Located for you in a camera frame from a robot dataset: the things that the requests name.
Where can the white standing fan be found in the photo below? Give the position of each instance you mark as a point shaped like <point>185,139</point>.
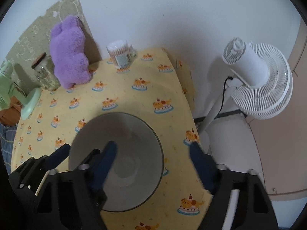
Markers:
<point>261,85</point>

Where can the grey plaid pillow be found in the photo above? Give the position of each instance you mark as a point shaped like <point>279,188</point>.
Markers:
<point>7,144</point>

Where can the green elephant print mat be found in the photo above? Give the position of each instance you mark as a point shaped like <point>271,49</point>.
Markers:
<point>36,39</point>

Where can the green desk fan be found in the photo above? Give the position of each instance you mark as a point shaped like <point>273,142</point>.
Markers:
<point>9,89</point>

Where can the glass jar black lid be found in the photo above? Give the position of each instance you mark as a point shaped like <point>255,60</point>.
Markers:
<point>44,72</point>

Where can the wooden bed headboard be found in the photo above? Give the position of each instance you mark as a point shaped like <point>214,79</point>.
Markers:
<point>11,116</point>

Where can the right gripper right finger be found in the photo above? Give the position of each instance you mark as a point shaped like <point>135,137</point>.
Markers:
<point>254,209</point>

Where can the green leaf bowl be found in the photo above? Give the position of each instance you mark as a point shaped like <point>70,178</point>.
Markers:
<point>137,170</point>

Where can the yellow cake print tablecloth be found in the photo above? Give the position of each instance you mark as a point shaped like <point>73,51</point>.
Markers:
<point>150,89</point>

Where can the beige door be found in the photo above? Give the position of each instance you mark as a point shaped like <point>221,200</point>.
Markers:
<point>281,140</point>

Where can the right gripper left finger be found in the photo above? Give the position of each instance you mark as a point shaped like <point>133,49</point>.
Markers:
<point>78,195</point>

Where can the purple plush toy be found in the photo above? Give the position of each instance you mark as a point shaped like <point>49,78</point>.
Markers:
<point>67,43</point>

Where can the cotton swab container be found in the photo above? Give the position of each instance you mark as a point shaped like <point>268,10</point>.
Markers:
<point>121,53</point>

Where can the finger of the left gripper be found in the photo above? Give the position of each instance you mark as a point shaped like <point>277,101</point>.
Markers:
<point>57,157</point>

